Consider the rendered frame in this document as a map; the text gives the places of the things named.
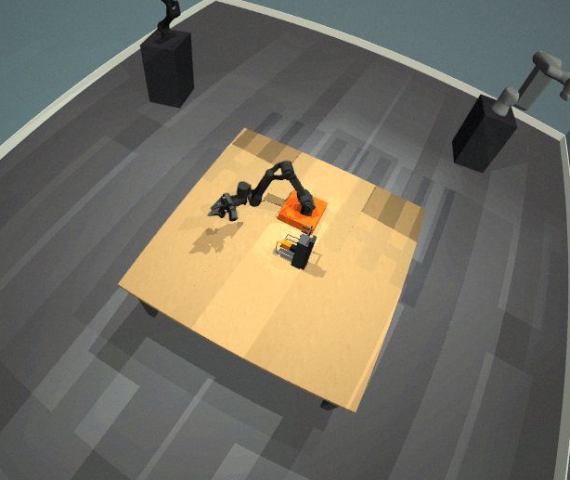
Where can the orange power plug with cord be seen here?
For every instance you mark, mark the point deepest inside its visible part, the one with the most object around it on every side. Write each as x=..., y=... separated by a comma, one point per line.
x=287, y=245

